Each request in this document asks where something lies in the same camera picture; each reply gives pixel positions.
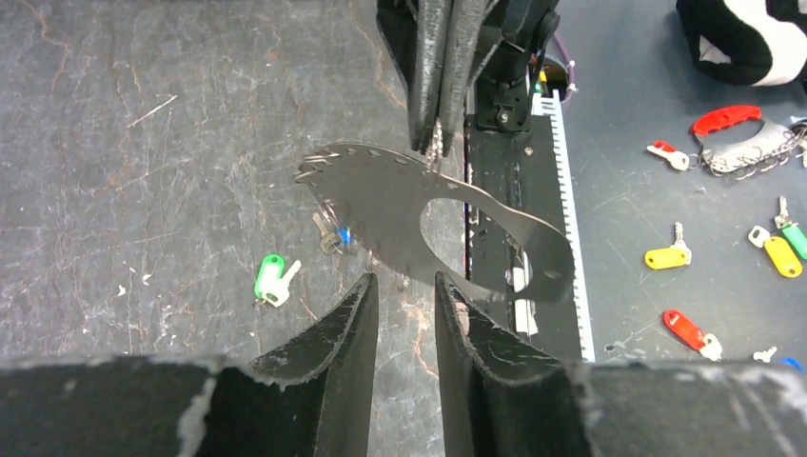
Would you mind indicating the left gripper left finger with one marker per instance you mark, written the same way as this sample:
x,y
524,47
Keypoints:
x,y
310,396

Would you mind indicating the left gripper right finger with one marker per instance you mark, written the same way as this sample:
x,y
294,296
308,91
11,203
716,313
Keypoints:
x,y
503,397

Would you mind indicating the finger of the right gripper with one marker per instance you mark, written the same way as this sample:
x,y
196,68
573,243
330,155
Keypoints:
x,y
415,35
493,51

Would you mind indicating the grey metal key holder plate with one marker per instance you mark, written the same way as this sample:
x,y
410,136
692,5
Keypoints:
x,y
380,195

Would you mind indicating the green tagged key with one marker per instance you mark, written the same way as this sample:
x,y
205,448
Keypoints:
x,y
273,279

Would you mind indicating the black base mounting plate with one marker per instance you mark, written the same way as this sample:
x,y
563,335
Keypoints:
x,y
519,170

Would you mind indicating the blue tagged key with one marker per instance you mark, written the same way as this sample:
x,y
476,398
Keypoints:
x,y
334,237

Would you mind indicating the red tagged key near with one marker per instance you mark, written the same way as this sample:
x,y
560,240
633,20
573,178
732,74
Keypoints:
x,y
706,344

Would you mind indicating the red tagged key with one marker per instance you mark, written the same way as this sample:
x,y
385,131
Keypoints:
x,y
677,159
706,344

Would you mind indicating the yellow tagged key left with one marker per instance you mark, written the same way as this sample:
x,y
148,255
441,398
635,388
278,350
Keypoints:
x,y
675,256

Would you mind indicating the yellow tagged key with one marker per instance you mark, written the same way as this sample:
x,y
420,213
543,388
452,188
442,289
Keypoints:
x,y
778,250
675,256

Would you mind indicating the red tagged key far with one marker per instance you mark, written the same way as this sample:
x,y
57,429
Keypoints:
x,y
677,159

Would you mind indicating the blue tagged key outside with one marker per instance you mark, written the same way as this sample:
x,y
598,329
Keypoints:
x,y
769,356

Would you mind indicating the black white checkered pillow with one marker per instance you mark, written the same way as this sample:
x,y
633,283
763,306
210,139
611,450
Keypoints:
x,y
746,43

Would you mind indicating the yellow tagged key right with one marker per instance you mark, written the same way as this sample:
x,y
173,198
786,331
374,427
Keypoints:
x,y
778,250

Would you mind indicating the green tagged key outside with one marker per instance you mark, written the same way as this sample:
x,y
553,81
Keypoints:
x,y
790,229

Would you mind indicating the white slotted cable duct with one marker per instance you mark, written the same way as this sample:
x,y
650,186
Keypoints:
x,y
551,107

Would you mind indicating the red handled key holder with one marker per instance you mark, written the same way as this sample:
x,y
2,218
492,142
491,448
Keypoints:
x,y
740,141

